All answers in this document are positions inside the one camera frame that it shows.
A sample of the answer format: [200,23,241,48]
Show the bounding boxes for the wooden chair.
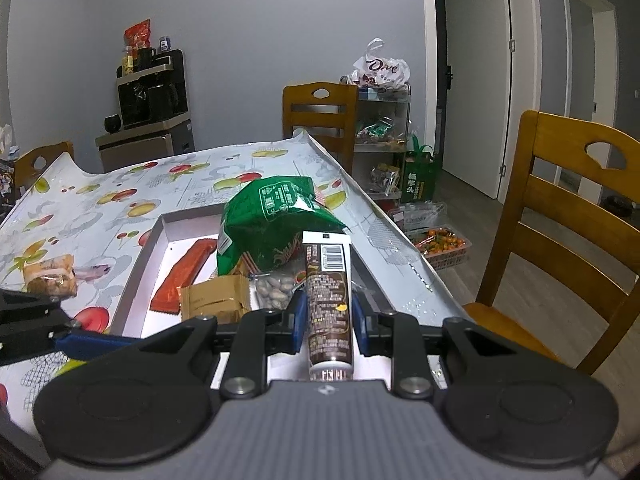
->
[14,141,75,196]
[462,110,640,376]
[282,82,360,173]

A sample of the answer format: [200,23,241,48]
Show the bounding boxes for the basket of orange candies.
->
[407,227,472,271]

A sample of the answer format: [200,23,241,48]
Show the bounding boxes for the brown chocolate tube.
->
[301,230,356,381]

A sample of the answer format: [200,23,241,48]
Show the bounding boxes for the white door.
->
[442,0,516,200]

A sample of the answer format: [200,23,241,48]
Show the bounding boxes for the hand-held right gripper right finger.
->
[351,291,516,400]

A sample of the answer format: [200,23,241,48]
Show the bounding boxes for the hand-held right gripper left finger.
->
[142,290,309,400]

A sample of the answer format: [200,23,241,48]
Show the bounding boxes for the grey cabinet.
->
[95,115,196,173]

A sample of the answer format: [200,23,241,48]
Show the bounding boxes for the gold brown snack packet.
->
[179,275,252,325]

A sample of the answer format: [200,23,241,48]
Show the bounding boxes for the red snack bag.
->
[123,19,152,50]

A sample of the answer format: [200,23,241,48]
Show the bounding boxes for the metal rack cart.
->
[345,77,413,196]

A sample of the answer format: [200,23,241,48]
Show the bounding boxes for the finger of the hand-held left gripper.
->
[0,287,63,313]
[0,310,146,367]

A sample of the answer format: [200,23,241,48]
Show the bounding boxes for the green tote bag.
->
[400,132,441,204]

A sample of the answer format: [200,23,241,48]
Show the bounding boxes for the white plastic bag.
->
[350,38,411,88]

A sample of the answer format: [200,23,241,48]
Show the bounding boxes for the tan snack packet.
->
[21,255,78,301]

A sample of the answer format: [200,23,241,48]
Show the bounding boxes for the green snack packets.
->
[356,117,406,143]

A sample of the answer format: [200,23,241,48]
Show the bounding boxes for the clear plastic box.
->
[387,201,448,233]

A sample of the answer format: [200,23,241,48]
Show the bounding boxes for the black coffee machine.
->
[116,49,191,128]

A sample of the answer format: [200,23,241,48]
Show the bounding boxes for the long red snack packet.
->
[149,239,219,314]

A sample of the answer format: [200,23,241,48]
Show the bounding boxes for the green snack bag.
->
[217,175,351,278]

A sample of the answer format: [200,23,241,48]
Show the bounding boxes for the clear nut packet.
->
[252,270,306,311]

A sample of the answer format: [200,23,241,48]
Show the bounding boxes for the fruit print tablecloth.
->
[0,129,473,436]

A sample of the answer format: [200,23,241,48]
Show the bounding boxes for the white shallow cardboard box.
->
[109,207,401,392]

